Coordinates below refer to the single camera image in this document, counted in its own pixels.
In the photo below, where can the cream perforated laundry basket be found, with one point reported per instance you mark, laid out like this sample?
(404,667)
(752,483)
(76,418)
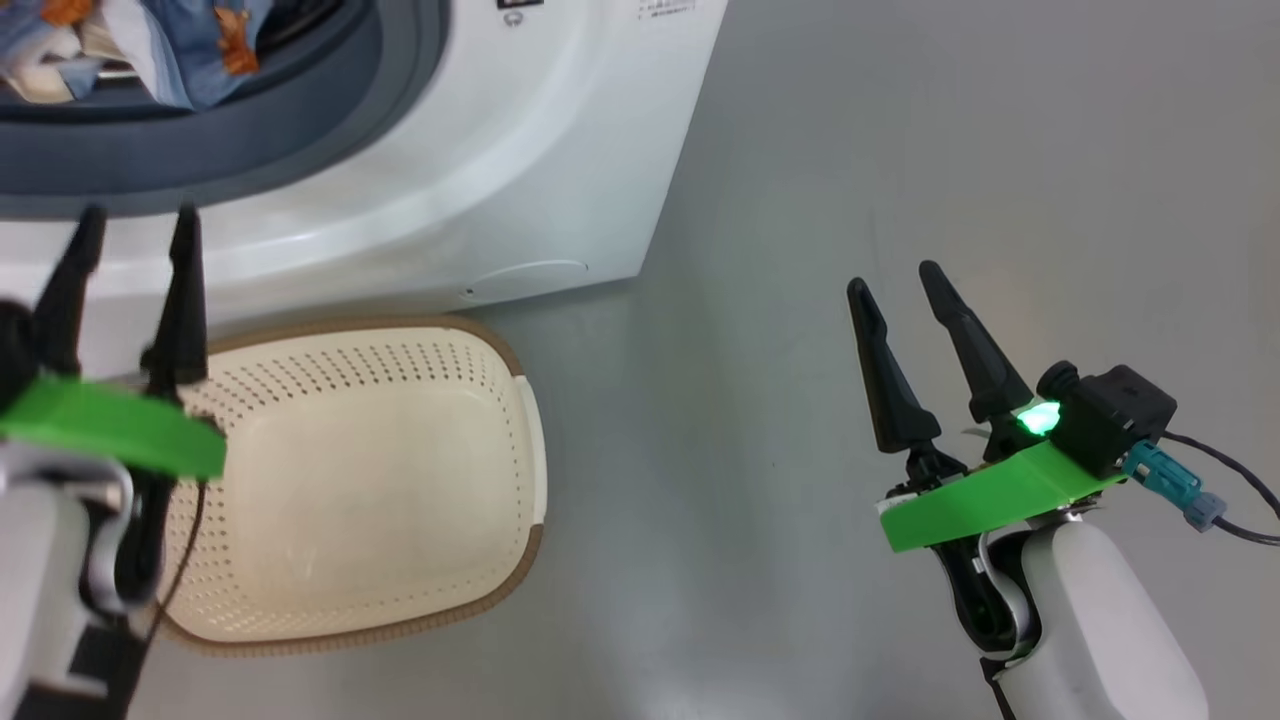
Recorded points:
(370,500)

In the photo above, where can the blue cartoon pyjama top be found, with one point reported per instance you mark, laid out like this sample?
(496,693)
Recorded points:
(45,60)

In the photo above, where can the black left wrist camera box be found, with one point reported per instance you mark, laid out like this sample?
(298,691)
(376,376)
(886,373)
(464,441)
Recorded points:
(15,345)

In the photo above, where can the blue cartoon pyjama trousers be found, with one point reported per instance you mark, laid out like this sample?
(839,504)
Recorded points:
(190,45)

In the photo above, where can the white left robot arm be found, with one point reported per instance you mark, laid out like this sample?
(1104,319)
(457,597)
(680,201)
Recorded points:
(35,580)

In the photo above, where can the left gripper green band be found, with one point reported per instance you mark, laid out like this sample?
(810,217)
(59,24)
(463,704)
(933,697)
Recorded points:
(110,425)

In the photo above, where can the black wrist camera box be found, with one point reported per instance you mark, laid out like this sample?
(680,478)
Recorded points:
(1115,410)
(15,345)

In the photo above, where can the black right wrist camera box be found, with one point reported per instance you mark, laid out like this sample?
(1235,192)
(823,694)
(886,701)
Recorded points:
(1115,410)

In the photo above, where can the round white filter cover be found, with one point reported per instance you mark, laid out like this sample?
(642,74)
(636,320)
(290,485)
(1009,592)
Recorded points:
(530,280)

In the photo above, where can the white front-load washing machine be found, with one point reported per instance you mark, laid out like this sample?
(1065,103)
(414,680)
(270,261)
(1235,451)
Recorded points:
(560,150)

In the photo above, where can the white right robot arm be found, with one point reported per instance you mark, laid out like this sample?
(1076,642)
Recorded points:
(1100,620)

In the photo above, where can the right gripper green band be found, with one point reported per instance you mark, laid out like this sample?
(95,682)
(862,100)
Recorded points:
(980,505)

